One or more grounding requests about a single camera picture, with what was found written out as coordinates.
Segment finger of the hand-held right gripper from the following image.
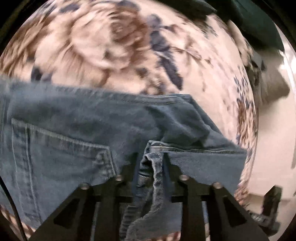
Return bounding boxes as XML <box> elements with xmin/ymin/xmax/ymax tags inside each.
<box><xmin>262</xmin><ymin>185</ymin><xmax>283</xmax><ymax>217</ymax></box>

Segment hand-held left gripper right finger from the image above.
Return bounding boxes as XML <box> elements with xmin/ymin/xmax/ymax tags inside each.
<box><xmin>163</xmin><ymin>153</ymin><xmax>270</xmax><ymax>241</ymax></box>

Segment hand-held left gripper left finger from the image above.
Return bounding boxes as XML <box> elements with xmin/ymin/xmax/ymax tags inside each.
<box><xmin>29</xmin><ymin>153</ymin><xmax>139</xmax><ymax>241</ymax></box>

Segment dark teal pillow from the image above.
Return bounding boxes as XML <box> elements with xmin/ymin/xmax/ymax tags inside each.
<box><xmin>228</xmin><ymin>0</ymin><xmax>285</xmax><ymax>50</ymax></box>

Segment grey rolled towel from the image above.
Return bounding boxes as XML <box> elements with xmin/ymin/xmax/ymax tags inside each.
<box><xmin>251</xmin><ymin>52</ymin><xmax>290</xmax><ymax>105</ymax></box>

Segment white bed headboard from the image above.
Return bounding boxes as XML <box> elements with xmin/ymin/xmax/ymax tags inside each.
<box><xmin>240</xmin><ymin>30</ymin><xmax>296</xmax><ymax>223</ymax></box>

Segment light blue jeans pants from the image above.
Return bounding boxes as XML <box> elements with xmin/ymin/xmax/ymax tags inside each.
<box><xmin>0</xmin><ymin>74</ymin><xmax>248</xmax><ymax>241</ymax></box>

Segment floral quilt with checkered border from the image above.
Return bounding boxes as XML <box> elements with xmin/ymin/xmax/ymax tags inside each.
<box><xmin>0</xmin><ymin>0</ymin><xmax>259</xmax><ymax>241</ymax></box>

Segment thin black cable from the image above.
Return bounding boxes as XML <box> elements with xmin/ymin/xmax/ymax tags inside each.
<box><xmin>0</xmin><ymin>175</ymin><xmax>28</xmax><ymax>241</ymax></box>

